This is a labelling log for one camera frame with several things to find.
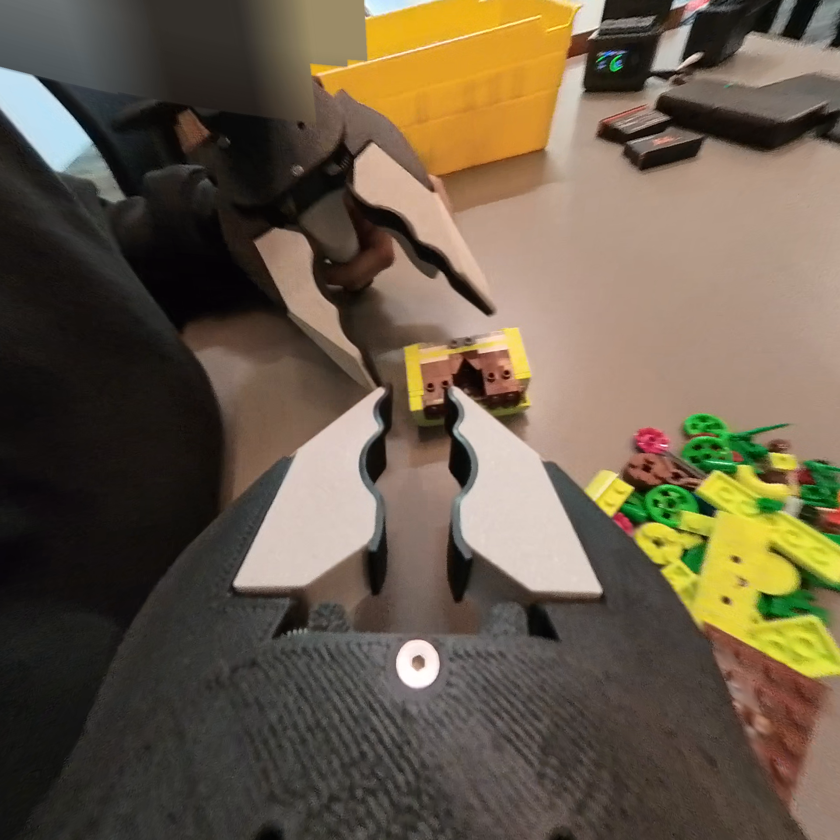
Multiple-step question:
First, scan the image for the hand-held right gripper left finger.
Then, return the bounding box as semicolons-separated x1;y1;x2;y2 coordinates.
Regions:
233;386;392;613

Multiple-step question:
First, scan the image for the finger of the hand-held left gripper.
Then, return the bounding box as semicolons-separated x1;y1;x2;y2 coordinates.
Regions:
350;141;497;317
252;226;379;389

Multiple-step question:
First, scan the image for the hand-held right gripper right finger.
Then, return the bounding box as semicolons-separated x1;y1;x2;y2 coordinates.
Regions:
445;386;603;613

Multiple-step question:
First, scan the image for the lime curved brick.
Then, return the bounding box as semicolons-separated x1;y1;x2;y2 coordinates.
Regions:
584;471;636;516

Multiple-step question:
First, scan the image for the lime brick box with brown bricks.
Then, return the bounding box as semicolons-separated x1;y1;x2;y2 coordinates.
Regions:
403;328;531;429

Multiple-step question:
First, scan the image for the lime face tile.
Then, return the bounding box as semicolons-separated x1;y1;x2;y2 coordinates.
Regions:
692;512;803;641

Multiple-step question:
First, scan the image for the long lime toy plate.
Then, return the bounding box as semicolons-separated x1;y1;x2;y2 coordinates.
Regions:
699;471;840;585

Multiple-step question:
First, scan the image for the brown toy plate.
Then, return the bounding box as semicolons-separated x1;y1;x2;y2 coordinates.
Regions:
705;623;831;805

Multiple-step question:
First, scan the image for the person's left forearm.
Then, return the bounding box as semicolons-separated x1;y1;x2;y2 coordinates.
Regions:
98;131;286;329

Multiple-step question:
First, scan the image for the person's left hand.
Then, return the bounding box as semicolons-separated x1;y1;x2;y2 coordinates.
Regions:
315;196;395;293

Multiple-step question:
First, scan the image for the yellow box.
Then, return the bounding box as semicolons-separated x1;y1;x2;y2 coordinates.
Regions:
311;0;581;177

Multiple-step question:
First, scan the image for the pile of small toy bricks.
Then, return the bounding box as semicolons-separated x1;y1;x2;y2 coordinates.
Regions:
584;412;840;680

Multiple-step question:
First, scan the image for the black battery pack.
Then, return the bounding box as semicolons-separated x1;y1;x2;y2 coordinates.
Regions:
623;128;705;172
597;105;672;144

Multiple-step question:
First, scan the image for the person's black clothing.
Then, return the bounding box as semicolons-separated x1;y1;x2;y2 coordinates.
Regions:
0;112;227;821

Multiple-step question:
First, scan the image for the black charger with display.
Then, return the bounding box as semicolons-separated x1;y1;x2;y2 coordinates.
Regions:
584;18;657;93

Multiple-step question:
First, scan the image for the long black case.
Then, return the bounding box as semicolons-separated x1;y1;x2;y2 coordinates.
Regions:
656;72;831;151

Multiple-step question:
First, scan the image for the black power adapter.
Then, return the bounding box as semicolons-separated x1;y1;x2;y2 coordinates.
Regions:
682;0;749;67

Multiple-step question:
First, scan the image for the black cable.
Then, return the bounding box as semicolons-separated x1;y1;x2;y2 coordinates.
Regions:
650;52;706;83

